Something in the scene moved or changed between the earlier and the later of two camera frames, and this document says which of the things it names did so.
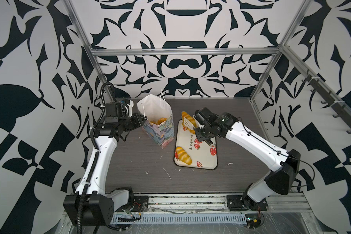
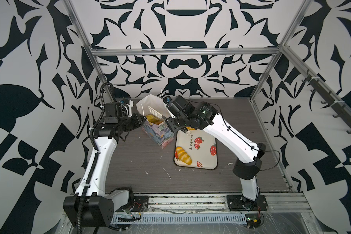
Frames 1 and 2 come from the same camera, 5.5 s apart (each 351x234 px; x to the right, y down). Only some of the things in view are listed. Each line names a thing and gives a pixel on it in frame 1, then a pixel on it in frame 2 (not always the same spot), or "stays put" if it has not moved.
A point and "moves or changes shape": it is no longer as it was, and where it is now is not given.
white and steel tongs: [189, 124] moves or changes shape
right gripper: [198, 135] → [170, 123]
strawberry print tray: [203, 155] stays put
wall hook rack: [341, 109] stays put
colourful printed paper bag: [160, 124] stays put
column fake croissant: [185, 114] moves or changes shape
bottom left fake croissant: [183, 156] stays put
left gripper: [138, 120] stays put
